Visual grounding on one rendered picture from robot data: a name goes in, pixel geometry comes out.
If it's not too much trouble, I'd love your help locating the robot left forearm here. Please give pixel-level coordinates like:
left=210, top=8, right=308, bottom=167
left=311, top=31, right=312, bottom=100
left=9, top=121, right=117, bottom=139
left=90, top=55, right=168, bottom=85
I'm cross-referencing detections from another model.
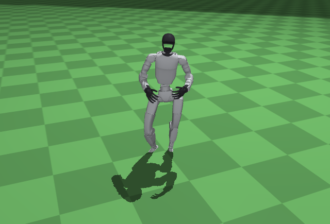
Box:
left=185, top=74, right=193, bottom=91

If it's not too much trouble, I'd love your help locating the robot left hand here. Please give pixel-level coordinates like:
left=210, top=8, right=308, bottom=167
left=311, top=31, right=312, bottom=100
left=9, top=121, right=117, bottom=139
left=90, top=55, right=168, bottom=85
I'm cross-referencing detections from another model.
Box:
left=172, top=85, right=189, bottom=99

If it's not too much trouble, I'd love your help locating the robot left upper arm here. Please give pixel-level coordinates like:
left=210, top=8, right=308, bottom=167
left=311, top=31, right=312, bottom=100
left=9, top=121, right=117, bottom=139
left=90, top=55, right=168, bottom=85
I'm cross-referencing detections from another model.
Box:
left=178, top=55, right=191, bottom=80

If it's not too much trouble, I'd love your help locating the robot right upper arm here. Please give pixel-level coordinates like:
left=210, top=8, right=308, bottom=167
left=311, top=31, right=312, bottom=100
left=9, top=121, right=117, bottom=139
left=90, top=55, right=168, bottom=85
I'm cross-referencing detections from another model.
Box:
left=141, top=54, right=157, bottom=79

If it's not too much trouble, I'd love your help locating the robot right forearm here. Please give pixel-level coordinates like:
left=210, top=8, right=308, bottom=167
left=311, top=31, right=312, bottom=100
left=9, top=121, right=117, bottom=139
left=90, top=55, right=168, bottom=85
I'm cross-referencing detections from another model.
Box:
left=139, top=73, right=149, bottom=90

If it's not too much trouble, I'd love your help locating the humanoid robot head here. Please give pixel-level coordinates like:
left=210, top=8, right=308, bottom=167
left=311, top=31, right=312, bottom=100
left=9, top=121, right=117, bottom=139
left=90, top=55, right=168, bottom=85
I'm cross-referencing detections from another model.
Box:
left=161, top=33, right=175, bottom=56

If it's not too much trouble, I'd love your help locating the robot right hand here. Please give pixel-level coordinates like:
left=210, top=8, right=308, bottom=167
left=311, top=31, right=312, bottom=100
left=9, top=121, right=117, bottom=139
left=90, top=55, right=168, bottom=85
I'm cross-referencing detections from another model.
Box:
left=144, top=85, right=158, bottom=103

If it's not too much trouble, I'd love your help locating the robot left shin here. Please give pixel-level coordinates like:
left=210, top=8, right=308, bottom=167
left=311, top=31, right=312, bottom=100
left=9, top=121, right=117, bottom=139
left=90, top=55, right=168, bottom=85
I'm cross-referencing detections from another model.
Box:
left=169, top=128, right=178, bottom=149

